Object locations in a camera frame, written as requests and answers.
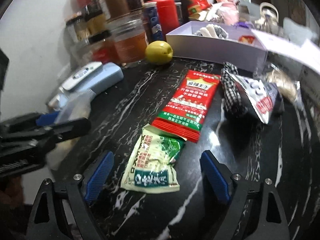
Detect blue white tube bottle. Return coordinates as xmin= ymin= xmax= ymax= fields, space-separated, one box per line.
xmin=143 ymin=2 xmax=164 ymax=43

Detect green white snack packet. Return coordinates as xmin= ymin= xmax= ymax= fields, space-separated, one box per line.
xmin=120 ymin=124 xmax=186 ymax=194

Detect red flat snack packet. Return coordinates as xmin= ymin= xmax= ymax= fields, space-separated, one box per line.
xmin=152 ymin=70 xmax=220 ymax=143

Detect lavender open gift box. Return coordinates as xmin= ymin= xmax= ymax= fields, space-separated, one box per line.
xmin=166 ymin=21 xmax=319 ymax=73

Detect red cylindrical canister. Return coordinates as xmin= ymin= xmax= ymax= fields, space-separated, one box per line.
xmin=152 ymin=0 xmax=180 ymax=40

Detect clear tub orange contents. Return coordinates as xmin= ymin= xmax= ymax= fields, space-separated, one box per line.
xmin=107 ymin=18 xmax=148 ymax=63

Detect purple white snack bag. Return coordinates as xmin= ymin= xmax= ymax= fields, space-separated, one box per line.
xmin=226 ymin=70 xmax=285 ymax=125

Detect red gold snack packet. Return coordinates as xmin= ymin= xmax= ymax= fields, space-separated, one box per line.
xmin=238 ymin=35 xmax=255 ymax=44

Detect bag of rubber bands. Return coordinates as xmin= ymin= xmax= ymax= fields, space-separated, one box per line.
xmin=253 ymin=63 xmax=301 ymax=104

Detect red snack bag in clutter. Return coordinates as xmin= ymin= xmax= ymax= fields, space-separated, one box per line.
xmin=188 ymin=0 xmax=212 ymax=15

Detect black white checkered cloth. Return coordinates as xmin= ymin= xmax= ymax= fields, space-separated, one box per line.
xmin=220 ymin=62 xmax=248 ymax=119

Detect pink cup stack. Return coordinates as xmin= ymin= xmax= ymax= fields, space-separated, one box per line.
xmin=216 ymin=0 xmax=239 ymax=25

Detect yellow green apple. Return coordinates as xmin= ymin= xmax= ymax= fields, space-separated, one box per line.
xmin=145 ymin=41 xmax=173 ymax=65

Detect white glass teapot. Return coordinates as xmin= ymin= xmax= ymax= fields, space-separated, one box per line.
xmin=255 ymin=2 xmax=283 ymax=36

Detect blue grey handheld device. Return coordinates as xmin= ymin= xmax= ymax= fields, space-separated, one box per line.
xmin=46 ymin=62 xmax=124 ymax=123

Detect small nut jar black lid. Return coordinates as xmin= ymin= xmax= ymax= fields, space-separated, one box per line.
xmin=65 ymin=12 xmax=91 ymax=43

